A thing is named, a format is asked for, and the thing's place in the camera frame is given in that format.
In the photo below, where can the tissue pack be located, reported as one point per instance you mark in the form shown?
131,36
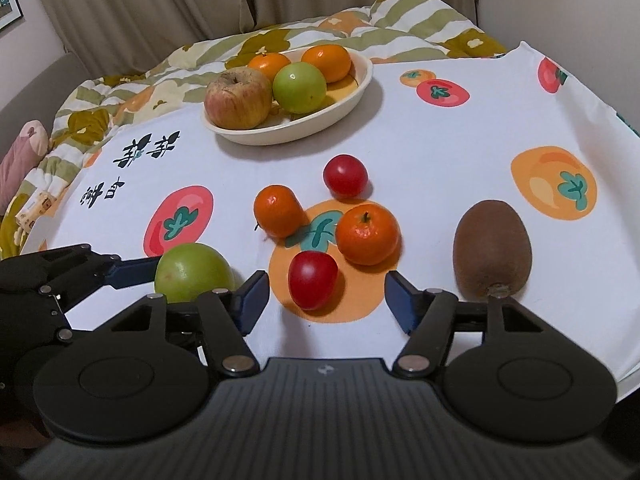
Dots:
35,212

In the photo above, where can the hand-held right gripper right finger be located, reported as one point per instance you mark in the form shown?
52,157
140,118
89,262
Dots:
398,296

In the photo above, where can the brown kiwi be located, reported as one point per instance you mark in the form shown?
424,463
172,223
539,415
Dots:
492,250

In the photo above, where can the grey upholstered headboard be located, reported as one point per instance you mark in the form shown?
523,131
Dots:
35,105

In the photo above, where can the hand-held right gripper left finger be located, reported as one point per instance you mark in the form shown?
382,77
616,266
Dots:
252,301

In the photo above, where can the cream bowl with bear print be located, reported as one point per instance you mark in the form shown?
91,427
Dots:
310,115

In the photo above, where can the red cherry tomato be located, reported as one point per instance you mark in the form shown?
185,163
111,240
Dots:
312,280
345,176

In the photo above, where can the green apple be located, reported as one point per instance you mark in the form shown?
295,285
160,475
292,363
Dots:
192,270
300,87

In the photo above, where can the large orange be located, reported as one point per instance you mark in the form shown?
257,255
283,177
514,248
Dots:
327,62
267,65

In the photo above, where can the red apple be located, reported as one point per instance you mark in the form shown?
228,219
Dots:
237,99

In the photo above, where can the white fruit-print tablecloth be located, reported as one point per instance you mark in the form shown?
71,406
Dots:
440,160

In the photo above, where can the floral striped blanket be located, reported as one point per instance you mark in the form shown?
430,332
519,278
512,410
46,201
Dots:
165,80

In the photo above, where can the pink plush pillow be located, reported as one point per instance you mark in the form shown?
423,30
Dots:
20,165

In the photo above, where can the small tangerine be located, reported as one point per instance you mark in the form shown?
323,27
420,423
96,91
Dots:
279,211
367,235

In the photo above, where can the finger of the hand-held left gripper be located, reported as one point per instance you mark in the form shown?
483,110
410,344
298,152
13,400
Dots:
135,271

